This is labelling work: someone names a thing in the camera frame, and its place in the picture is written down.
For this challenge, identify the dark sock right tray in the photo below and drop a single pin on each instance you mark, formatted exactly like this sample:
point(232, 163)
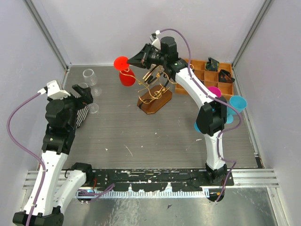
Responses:
point(225, 77)

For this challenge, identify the pink wine glass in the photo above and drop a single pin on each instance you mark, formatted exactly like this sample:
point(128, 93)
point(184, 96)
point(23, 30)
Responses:
point(215, 91)

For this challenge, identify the clear wine glass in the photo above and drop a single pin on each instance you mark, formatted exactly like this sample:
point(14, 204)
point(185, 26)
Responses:
point(93, 108)
point(91, 80)

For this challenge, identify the black white striped cloth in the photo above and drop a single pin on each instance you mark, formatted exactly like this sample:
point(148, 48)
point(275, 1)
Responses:
point(81, 116)

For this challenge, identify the gold wire wine glass rack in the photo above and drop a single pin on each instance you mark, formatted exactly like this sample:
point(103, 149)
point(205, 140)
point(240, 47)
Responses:
point(155, 92)

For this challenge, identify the black mounting base plate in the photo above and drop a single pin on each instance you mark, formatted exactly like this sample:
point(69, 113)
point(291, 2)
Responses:
point(147, 180)

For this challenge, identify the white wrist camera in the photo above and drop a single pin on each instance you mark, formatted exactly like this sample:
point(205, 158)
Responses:
point(54, 90)
point(154, 40)

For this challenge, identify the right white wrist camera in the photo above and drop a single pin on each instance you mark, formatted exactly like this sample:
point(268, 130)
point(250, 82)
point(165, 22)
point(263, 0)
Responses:
point(154, 40)

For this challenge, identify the patterned dark sock in tray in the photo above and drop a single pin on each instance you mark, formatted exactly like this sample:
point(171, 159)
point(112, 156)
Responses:
point(212, 65)

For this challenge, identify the red wine glass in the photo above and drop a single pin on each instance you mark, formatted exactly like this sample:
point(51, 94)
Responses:
point(126, 75)

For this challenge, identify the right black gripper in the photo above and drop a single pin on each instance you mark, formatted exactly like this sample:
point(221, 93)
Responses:
point(141, 59)

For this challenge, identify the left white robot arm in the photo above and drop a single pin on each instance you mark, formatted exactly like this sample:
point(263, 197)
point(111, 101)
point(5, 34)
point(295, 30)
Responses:
point(47, 204)

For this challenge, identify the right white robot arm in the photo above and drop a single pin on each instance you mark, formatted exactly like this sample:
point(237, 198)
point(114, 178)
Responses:
point(181, 72)

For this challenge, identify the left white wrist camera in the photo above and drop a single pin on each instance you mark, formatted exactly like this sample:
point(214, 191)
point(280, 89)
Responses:
point(54, 90)

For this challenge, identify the wooden compartment tray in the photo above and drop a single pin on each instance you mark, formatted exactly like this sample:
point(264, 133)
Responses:
point(209, 78)

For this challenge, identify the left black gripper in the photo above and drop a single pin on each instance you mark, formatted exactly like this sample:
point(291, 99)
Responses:
point(86, 95)

